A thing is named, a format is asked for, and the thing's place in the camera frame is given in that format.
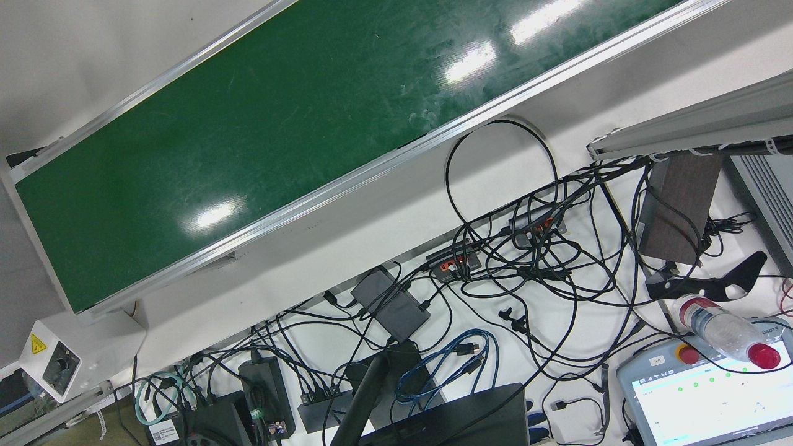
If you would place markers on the black hub with orange ports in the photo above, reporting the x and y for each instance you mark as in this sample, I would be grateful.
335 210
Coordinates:
455 260
538 226

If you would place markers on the black power adapter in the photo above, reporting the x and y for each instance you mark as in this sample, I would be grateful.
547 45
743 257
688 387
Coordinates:
393 303

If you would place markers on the green conveyor belt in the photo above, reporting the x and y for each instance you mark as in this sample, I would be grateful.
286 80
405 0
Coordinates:
372 93

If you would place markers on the black multiport hub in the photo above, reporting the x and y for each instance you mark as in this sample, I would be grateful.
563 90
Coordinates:
322 412

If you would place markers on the black monitor with stand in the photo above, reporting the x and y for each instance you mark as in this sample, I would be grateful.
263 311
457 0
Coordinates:
458 421

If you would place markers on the black power brick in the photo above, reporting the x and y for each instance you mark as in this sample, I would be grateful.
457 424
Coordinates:
266 390

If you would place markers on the black device with white label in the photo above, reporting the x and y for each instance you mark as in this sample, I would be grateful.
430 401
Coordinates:
217 424

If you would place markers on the dark brown woodgrain box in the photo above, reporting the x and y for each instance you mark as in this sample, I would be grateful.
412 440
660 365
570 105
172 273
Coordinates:
678 210

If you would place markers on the white conveyor control box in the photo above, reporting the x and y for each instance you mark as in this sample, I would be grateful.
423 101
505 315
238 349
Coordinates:
93 347

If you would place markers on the clear bottle with red cap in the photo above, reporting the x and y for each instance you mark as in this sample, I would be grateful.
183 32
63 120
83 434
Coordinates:
722 328

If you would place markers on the grey teach pendant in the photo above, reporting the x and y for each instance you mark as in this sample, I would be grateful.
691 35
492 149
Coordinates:
700 409

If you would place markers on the grey ribbed metal device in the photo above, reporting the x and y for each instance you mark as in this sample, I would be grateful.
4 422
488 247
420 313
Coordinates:
765 198

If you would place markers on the black curved plastic bracket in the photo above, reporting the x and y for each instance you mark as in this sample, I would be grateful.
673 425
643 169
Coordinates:
694 288

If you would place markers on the aluminium profile post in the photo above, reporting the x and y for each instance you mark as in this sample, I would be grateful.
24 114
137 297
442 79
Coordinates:
700 124

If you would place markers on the aluminium support rail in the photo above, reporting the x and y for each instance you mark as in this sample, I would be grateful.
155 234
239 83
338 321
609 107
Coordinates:
56 421

